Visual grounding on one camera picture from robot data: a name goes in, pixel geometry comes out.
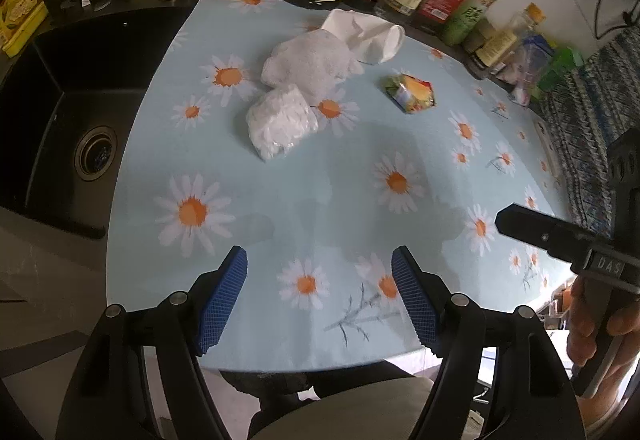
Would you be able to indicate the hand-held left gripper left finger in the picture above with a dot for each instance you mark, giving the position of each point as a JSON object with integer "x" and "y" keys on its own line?
{"x": 220, "y": 305}

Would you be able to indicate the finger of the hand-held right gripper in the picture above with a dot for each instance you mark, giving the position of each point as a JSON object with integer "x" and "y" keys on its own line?
{"x": 535, "y": 230}

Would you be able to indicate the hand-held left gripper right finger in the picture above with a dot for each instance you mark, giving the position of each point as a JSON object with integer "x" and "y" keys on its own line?
{"x": 415, "y": 305}

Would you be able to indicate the green yellow snack wrapper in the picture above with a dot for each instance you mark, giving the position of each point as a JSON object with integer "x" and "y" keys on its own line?
{"x": 410, "y": 92}

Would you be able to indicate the white cup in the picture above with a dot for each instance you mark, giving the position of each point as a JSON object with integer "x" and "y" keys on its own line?
{"x": 367, "y": 37}

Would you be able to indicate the white fluffy towel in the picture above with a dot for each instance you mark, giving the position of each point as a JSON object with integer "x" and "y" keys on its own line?
{"x": 310, "y": 62}

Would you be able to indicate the person's right forearm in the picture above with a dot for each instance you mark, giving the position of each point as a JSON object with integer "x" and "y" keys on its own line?
{"x": 605, "y": 415}

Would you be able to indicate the person's right hand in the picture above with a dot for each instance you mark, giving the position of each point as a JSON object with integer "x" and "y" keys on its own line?
{"x": 577, "y": 320}

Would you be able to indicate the blue patterned curtain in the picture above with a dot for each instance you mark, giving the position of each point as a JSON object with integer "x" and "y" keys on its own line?
{"x": 585, "y": 120}

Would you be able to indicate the person's trouser leg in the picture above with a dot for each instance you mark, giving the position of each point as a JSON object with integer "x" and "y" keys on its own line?
{"x": 340, "y": 412}

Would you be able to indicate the small white pink packet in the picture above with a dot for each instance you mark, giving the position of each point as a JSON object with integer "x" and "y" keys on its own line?
{"x": 520, "y": 93}

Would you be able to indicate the blue daisy tablecloth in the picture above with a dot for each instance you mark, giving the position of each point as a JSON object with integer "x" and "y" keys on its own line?
{"x": 320, "y": 200}

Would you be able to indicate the green plastic bag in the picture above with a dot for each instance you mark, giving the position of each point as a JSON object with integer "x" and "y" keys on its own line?
{"x": 562, "y": 65}

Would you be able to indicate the orange cap beige label bottle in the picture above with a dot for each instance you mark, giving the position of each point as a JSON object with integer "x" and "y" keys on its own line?
{"x": 497, "y": 47}

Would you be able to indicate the small brown jar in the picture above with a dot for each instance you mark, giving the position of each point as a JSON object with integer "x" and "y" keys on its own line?
{"x": 477, "y": 39}

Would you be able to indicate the green label bottle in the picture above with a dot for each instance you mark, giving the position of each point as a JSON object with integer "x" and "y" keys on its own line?
{"x": 465, "y": 17}

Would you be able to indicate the black sink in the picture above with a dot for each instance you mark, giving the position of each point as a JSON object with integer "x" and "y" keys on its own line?
{"x": 60, "y": 95}

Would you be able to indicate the yellow box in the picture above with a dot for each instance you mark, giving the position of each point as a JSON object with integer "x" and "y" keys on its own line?
{"x": 20, "y": 7}

